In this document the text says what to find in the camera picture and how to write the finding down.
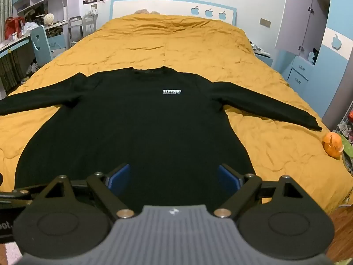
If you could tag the blue and white wardrobe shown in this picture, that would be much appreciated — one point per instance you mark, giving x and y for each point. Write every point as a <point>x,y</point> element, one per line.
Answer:
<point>336,69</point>

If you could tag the white and blue headboard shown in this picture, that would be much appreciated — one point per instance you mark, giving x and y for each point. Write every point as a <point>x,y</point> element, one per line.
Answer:
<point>154,7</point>

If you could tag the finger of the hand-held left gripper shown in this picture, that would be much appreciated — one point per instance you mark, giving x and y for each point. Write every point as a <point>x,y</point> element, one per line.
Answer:
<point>16,196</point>

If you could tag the cream round ornament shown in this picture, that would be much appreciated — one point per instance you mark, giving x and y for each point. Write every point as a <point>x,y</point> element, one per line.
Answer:
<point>49,19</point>

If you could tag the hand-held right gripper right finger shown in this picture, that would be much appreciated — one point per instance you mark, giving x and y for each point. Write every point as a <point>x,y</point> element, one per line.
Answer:
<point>228,177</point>

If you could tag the white plastic bag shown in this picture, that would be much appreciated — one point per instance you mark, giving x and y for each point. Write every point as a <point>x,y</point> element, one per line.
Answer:
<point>29,28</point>

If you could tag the mustard yellow quilt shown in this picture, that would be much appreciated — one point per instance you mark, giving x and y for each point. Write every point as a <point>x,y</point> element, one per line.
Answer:
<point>171,41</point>

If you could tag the wall socket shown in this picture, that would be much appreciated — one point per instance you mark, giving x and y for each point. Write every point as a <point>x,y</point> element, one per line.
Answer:
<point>92,8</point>

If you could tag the black long-sleeve shirt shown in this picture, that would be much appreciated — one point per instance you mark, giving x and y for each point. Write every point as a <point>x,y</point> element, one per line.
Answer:
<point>154,121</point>

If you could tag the red bag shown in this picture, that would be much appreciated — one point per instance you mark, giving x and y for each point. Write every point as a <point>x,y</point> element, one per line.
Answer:
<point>15,26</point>

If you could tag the wall switch plate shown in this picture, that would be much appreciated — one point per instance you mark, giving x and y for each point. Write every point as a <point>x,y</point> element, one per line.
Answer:
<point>265,22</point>

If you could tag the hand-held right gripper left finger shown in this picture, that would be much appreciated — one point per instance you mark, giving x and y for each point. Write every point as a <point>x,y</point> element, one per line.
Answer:
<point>120,179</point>

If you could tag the white trolley rack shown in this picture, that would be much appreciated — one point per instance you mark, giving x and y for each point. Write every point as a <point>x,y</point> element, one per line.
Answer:
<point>80,29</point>

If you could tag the white nightstand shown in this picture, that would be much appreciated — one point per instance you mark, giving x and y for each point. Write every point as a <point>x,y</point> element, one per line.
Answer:
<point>263,56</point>

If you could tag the blue chair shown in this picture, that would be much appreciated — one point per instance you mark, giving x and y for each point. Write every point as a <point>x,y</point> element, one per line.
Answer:
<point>41,47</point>

